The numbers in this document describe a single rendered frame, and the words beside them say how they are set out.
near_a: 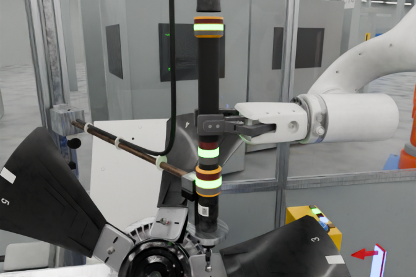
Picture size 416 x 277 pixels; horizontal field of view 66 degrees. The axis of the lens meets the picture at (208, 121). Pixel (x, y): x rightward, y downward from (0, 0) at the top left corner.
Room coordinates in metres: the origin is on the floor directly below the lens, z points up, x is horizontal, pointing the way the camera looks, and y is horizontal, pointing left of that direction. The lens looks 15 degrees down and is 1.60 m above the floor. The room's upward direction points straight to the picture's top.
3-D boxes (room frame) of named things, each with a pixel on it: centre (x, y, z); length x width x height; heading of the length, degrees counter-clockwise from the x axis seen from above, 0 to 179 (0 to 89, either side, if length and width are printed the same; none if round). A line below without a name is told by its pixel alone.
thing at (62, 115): (0.95, 0.43, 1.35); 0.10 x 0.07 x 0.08; 44
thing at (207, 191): (0.50, 0.00, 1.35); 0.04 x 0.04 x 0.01
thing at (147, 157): (0.72, 0.21, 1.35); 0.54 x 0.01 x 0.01; 44
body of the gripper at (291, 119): (0.51, -0.11, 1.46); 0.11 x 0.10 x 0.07; 99
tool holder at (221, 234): (0.50, 0.01, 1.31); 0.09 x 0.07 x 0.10; 44
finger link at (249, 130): (0.47, -0.08, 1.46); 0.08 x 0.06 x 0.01; 158
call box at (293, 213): (0.84, -0.31, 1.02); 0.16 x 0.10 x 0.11; 9
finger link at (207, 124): (0.47, -0.02, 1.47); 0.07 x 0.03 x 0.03; 99
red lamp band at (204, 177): (0.50, 0.00, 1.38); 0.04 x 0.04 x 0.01
